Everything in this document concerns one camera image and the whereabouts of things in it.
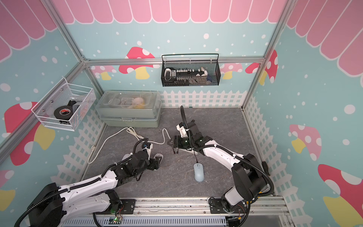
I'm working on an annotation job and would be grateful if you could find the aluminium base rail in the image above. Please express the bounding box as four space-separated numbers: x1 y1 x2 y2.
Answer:
61 196 294 227

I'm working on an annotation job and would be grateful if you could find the white wire basket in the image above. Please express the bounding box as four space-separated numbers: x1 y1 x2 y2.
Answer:
31 78 96 131

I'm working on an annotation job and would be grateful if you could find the black wire mesh basket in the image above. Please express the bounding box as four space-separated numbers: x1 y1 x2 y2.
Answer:
161 54 221 87

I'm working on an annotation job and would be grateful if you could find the green plastic storage box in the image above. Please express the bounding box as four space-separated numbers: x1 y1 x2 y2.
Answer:
95 90 162 128

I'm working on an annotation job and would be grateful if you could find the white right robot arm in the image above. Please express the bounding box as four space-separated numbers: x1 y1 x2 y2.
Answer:
168 121 275 212

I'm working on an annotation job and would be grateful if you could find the lilac wireless mouse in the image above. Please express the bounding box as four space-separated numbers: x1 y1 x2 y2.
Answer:
122 153 132 161

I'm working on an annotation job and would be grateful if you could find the pale blue wireless mouse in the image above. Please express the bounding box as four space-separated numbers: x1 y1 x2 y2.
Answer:
193 163 204 182

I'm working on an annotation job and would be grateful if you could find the white pink wireless mouse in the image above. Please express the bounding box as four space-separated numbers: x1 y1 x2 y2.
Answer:
154 153 164 168

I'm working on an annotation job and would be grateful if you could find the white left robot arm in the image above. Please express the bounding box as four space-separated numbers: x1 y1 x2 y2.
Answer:
14 150 163 227

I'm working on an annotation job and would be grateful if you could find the white power cable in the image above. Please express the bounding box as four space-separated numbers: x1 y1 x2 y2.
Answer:
87 126 172 165

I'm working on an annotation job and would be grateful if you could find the black tape roll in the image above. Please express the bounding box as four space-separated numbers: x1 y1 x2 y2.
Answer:
54 106 74 121

